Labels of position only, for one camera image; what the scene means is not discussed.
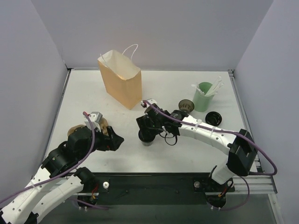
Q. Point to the green plastic straw holder cup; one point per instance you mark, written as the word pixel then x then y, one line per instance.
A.
pixel 202 103

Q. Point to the brown pulp cup carrier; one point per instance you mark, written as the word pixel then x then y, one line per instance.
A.
pixel 103 126

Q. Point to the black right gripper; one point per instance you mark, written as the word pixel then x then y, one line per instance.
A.
pixel 143 122

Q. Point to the brown paper bag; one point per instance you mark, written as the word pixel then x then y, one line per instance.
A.
pixel 122 78

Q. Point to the black paper coffee cup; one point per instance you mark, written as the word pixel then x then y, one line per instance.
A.
pixel 147 142

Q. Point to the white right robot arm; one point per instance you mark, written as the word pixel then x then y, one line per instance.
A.
pixel 238 147

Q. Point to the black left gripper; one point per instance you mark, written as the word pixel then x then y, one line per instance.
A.
pixel 110 137

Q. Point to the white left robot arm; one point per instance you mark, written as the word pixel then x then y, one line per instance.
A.
pixel 59 175

